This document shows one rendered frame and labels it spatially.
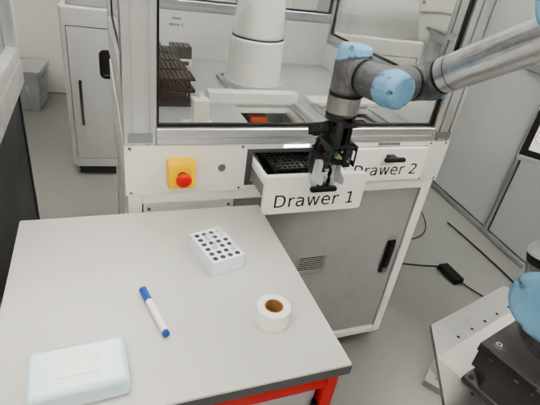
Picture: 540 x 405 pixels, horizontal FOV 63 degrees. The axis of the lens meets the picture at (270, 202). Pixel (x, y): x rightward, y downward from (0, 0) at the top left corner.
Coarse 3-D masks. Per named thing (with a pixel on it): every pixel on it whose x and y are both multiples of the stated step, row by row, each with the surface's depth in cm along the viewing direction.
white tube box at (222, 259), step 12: (192, 240) 104; (204, 240) 104; (216, 240) 105; (228, 240) 105; (204, 252) 100; (216, 252) 102; (228, 252) 101; (240, 252) 102; (204, 264) 101; (216, 264) 98; (228, 264) 100; (240, 264) 102
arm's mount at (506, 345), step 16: (496, 336) 80; (512, 336) 81; (480, 352) 79; (496, 352) 77; (512, 352) 77; (528, 352) 78; (480, 368) 80; (496, 368) 77; (512, 368) 74; (528, 368) 74; (480, 384) 81; (496, 384) 78; (512, 384) 75; (528, 384) 72; (496, 400) 78; (512, 400) 76; (528, 400) 73
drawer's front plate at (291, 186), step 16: (272, 176) 109; (288, 176) 110; (304, 176) 111; (352, 176) 116; (272, 192) 110; (288, 192) 112; (304, 192) 114; (320, 192) 116; (336, 192) 117; (352, 192) 119; (272, 208) 113; (288, 208) 115; (304, 208) 117; (320, 208) 118; (336, 208) 120
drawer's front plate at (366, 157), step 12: (360, 156) 132; (372, 156) 134; (384, 156) 136; (396, 156) 137; (408, 156) 139; (420, 156) 141; (348, 168) 133; (360, 168) 135; (408, 168) 142; (420, 168) 143; (372, 180) 139
